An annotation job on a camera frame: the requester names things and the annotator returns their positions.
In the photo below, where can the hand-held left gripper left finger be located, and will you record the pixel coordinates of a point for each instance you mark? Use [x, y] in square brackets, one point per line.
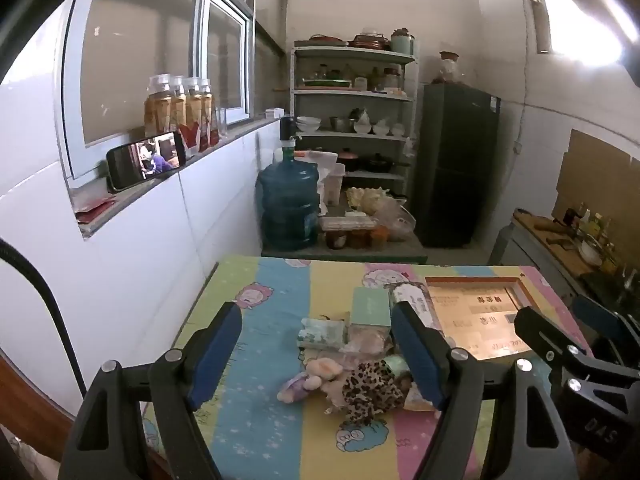
[215, 360]

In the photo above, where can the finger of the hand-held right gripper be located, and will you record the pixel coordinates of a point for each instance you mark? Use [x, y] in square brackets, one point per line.
[545, 335]
[597, 315]

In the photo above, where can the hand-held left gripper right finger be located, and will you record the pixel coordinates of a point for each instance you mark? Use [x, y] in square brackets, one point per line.
[417, 355]

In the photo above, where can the pale green puff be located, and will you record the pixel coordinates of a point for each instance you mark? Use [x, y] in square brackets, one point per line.
[397, 364]

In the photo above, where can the leopard plush toy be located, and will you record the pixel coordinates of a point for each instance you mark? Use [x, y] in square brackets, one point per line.
[370, 390]

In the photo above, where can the orange-rimmed cardboard box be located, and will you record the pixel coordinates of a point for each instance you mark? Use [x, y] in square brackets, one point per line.
[470, 320]

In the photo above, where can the bear plush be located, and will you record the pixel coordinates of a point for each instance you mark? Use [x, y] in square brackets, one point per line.
[297, 390]

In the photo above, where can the cream plush with purple bonnet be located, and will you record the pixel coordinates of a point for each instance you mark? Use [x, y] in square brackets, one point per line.
[325, 367]

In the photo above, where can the green flower-printed tissue pack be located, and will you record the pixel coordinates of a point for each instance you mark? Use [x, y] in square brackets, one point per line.
[320, 332]

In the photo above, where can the floral wet wipe pack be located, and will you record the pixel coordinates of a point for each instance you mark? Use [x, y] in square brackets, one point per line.
[417, 295]

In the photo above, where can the white counter bowl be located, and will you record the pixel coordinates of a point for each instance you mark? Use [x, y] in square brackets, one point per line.
[591, 254]

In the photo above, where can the pale green carton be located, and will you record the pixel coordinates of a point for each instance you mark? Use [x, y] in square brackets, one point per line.
[370, 307]

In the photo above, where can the grey counter cabinet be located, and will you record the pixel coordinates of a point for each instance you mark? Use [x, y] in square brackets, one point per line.
[530, 255]

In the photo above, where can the row of condiment bottles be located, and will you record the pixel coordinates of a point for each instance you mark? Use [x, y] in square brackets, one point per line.
[595, 225]

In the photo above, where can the low green table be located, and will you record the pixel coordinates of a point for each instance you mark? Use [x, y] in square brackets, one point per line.
[400, 250]

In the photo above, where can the plastic bag of vegetables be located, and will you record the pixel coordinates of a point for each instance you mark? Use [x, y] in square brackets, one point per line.
[395, 215]

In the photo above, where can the brown cardboard sheet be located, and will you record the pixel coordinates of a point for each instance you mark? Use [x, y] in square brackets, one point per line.
[595, 170]

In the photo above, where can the blue water jug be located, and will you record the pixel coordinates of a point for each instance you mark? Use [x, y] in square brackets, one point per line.
[287, 200]

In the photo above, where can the dark green refrigerator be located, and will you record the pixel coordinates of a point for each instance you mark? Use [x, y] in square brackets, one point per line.
[455, 170]

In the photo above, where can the red paper packet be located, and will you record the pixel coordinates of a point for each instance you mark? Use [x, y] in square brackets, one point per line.
[95, 210]

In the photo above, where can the black pan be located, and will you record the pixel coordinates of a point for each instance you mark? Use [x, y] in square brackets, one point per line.
[375, 164]

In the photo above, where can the red-lidded pot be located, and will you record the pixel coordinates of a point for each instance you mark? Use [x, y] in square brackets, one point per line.
[347, 160]

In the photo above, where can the black smartphone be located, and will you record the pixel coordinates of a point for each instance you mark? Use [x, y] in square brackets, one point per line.
[125, 170]

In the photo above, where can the small white bowl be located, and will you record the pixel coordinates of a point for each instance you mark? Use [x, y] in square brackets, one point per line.
[398, 130]
[381, 129]

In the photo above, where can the white bowl with plastic bag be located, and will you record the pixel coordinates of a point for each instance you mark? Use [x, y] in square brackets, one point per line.
[362, 122]

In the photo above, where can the black jug pump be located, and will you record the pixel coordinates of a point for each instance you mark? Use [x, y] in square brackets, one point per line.
[286, 130]

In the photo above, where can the metal pot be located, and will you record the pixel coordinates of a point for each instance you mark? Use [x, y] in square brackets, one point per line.
[340, 124]

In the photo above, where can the amber liquor bottle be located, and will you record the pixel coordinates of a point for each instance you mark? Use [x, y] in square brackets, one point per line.
[156, 110]
[177, 115]
[210, 115]
[192, 115]

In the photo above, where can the large white bowl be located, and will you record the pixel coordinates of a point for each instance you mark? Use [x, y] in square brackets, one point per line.
[308, 125]

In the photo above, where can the small white carton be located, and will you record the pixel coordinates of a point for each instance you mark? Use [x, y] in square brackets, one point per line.
[275, 113]

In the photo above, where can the white metal shelf unit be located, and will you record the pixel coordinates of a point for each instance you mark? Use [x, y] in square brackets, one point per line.
[350, 92]

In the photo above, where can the glass jar with brown lid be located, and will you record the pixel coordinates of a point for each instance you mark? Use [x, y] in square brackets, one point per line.
[447, 72]

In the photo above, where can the small high window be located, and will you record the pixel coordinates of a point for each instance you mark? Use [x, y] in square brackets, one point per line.
[575, 15]

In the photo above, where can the pale green canister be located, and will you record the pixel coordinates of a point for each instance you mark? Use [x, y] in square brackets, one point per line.
[402, 42]

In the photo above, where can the copper pot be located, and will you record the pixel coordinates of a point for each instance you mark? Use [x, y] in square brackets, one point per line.
[369, 41]

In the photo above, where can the sliding window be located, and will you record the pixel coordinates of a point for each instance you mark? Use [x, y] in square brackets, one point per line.
[140, 50]

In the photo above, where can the flat red pan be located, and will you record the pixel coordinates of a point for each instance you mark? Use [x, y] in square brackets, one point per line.
[326, 39]

